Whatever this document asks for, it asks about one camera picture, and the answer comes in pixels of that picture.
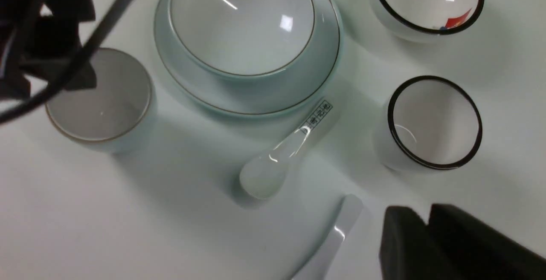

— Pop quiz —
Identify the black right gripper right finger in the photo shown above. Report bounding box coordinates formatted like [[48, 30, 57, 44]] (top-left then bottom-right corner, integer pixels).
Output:
[[379, 204, 546, 280]]

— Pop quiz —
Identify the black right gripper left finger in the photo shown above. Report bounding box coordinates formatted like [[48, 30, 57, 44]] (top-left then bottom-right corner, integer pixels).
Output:
[[1, 0, 96, 101]]

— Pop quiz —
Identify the plain white ceramic spoon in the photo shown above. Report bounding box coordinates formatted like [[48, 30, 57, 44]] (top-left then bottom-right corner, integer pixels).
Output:
[[291, 194, 364, 280]]

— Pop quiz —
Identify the black-rimmed white cup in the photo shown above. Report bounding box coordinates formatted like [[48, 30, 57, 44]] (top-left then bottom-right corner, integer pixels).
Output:
[[372, 75, 483, 173]]

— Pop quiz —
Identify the pale blue cup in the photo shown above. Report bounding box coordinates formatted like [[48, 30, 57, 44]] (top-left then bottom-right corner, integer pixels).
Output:
[[45, 48, 157, 154]]

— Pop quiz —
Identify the pale blue large bowl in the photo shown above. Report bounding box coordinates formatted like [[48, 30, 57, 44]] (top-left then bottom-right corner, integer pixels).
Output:
[[169, 0, 315, 76]]

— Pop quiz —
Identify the white spoon with label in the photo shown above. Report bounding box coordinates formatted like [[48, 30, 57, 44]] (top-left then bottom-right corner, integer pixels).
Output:
[[238, 94, 341, 200]]

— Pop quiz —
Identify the pale blue plain plate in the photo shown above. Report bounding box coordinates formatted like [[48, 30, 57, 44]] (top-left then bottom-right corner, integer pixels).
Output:
[[154, 0, 343, 117]]

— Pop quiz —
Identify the black-rimmed small white bowl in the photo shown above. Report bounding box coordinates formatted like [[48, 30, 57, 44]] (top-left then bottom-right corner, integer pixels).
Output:
[[369, 0, 485, 43]]

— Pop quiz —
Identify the black cable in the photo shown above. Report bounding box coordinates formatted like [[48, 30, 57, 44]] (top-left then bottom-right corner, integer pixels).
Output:
[[0, 0, 151, 124]]

